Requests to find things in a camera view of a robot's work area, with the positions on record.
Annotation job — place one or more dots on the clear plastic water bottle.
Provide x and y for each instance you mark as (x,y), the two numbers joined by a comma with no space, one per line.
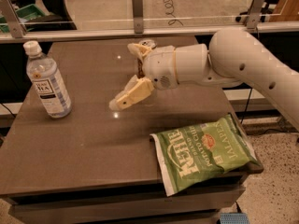
(47,81)

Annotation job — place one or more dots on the orange soda can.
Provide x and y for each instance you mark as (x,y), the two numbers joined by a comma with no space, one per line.
(149,43)

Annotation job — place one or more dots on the middle metal bracket post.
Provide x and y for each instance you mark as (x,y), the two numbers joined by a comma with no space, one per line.
(137,6)

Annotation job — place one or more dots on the left metal bracket post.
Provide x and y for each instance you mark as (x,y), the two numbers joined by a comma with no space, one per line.
(16,29)

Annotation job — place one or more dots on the green plastic bin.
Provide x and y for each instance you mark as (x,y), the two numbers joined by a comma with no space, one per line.
(25,14)

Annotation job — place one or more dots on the metal bracket post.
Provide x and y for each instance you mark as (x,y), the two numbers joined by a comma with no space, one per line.
(16,29)
(137,6)
(254,14)

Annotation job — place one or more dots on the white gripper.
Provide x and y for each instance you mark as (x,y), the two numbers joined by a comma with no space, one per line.
(159,65)

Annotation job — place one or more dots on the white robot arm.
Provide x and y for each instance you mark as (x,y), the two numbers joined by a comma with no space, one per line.
(232,57)

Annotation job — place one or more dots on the blue textured pad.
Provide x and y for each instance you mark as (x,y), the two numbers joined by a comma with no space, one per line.
(234,218)

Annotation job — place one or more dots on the right metal bracket post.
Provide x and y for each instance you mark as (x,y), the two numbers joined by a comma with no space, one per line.
(254,14)

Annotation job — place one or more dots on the clear acrylic barrier panel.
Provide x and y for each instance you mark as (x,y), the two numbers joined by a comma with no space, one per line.
(113,15)

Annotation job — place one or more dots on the green Kettle chips bag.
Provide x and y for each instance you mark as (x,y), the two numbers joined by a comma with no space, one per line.
(197,153)

